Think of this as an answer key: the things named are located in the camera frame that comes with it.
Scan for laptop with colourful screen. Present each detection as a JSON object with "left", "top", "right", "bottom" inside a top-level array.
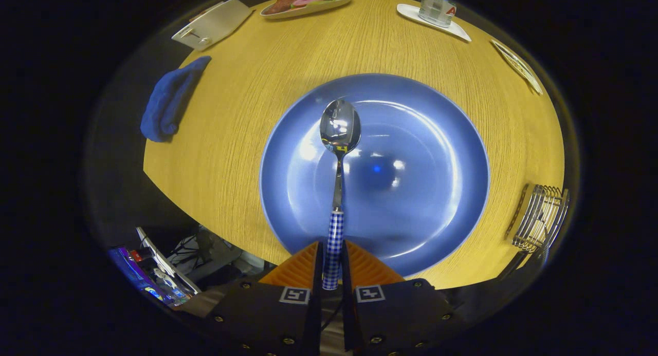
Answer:
[{"left": 108, "top": 227, "right": 202, "bottom": 308}]

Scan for person's beige trousers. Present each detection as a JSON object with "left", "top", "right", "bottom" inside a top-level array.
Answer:
[{"left": 175, "top": 287, "right": 232, "bottom": 320}]

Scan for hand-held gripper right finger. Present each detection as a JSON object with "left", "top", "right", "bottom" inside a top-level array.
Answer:
[{"left": 340, "top": 240, "right": 458, "bottom": 356}]

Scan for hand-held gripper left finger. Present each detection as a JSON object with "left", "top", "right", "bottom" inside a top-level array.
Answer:
[{"left": 203, "top": 241, "right": 323, "bottom": 356}]

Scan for white square coaster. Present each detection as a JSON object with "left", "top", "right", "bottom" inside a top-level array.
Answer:
[{"left": 396, "top": 4, "right": 472, "bottom": 43}]

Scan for black table bracket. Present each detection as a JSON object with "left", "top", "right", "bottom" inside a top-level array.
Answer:
[{"left": 496, "top": 251, "right": 531, "bottom": 284}]

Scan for spoon with checked blue handle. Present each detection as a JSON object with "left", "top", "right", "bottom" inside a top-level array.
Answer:
[{"left": 320, "top": 99, "right": 361, "bottom": 291}]

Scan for blue round plate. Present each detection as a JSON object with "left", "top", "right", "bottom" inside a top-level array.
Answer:
[{"left": 259, "top": 73, "right": 490, "bottom": 278}]

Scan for plate of sliced meat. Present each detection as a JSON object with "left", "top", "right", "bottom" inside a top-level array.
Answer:
[{"left": 260, "top": 0, "right": 353, "bottom": 20}]

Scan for white divided snack dish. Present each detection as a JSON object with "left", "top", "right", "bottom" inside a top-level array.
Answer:
[{"left": 489, "top": 39, "right": 544, "bottom": 96}]

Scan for white drink bottle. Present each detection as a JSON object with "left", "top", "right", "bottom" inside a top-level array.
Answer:
[{"left": 418, "top": 0, "right": 457, "bottom": 28}]

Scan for white toaster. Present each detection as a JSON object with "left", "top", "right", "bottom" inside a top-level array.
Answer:
[{"left": 171, "top": 0, "right": 254, "bottom": 52}]

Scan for folded blue cloth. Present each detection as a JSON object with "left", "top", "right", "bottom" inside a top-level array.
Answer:
[{"left": 140, "top": 55, "right": 212, "bottom": 143}]

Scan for metal wire cutlery basket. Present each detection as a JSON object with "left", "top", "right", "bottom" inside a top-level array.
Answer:
[{"left": 504, "top": 184, "right": 570, "bottom": 254}]

